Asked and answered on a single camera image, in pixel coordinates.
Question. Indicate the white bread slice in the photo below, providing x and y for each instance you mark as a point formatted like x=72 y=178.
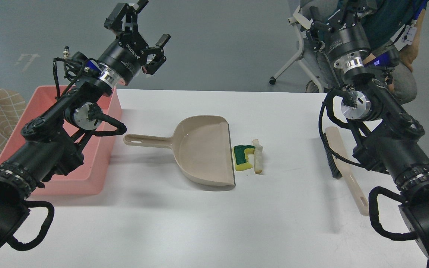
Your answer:
x=258 y=156

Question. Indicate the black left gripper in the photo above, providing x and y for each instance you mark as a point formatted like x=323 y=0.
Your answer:
x=129 y=53

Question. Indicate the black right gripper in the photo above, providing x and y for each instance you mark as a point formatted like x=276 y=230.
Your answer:
x=342 y=38

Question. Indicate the pink plastic bin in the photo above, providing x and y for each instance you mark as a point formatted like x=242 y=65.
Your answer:
x=87 y=179

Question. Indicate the white office chair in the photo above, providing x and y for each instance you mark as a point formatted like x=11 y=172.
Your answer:
x=313 y=65

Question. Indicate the beige plastic dustpan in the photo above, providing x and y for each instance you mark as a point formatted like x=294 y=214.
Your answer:
x=201 y=146

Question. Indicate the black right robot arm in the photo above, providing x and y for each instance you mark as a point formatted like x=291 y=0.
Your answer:
x=387 y=142

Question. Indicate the yellow green sponge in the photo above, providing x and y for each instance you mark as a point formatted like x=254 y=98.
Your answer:
x=241 y=159

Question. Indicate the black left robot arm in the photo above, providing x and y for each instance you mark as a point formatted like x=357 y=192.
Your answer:
x=54 y=141

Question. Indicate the beige hand brush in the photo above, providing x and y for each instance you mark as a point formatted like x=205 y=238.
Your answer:
x=336 y=143

